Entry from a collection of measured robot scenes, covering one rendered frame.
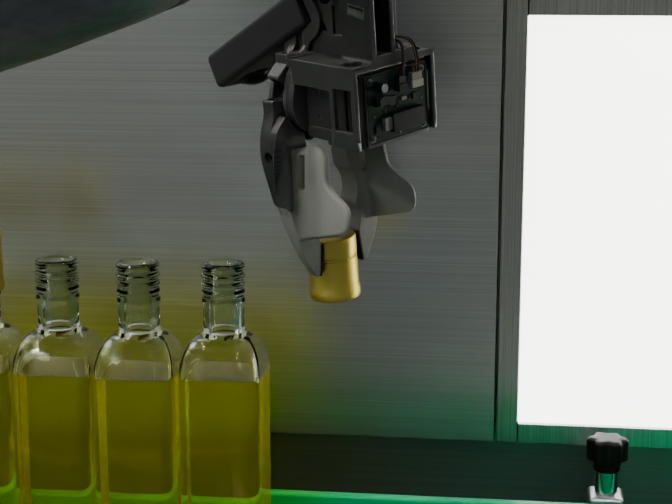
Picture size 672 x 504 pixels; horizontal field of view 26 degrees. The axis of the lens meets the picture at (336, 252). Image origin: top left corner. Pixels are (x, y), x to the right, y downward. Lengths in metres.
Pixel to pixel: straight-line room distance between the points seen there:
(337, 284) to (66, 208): 0.26
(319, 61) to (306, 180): 0.08
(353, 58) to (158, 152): 0.26
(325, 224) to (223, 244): 0.19
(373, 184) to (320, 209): 0.06
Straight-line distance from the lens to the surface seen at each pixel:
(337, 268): 0.98
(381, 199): 0.98
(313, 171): 0.94
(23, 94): 1.14
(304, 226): 0.95
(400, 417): 1.13
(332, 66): 0.89
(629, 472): 1.18
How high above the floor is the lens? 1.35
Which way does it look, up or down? 12 degrees down
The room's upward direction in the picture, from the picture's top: straight up
